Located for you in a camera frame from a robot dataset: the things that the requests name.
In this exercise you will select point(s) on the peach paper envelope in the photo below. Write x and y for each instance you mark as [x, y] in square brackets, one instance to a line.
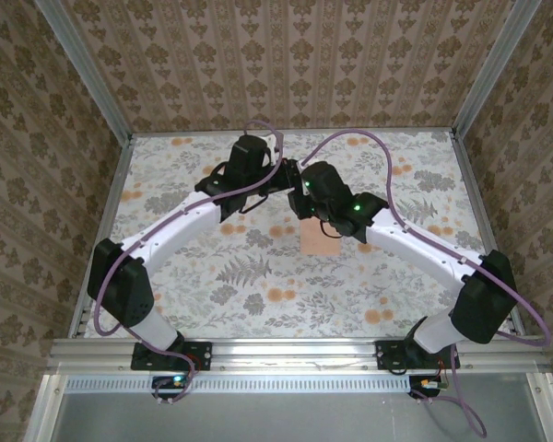
[318, 244]

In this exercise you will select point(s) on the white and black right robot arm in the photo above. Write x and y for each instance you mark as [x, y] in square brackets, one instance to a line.
[419, 244]

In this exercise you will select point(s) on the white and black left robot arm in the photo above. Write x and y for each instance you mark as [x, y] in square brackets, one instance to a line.
[175, 225]

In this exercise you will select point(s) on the small controller board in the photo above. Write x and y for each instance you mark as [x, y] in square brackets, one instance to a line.
[166, 382]
[431, 384]

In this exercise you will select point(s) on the grey metal panel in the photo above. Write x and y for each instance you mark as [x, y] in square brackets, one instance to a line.
[281, 419]

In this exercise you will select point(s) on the thin aluminium table rail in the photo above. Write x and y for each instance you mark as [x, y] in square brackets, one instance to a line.
[396, 132]

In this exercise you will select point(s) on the aluminium table side rail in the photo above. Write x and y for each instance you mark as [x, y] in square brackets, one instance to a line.
[105, 221]
[480, 207]

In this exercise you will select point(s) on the aluminium frame rail with bases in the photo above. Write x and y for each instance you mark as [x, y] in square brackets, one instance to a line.
[295, 354]

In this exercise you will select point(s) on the slanted aluminium frame post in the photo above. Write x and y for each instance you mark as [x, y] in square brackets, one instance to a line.
[493, 69]
[86, 69]

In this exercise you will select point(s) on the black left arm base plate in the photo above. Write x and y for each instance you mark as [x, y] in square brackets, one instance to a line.
[203, 357]

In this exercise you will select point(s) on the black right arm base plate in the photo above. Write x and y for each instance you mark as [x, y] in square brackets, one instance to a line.
[455, 364]

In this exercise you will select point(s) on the aluminium frame bar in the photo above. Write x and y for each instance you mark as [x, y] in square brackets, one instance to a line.
[546, 414]
[41, 414]

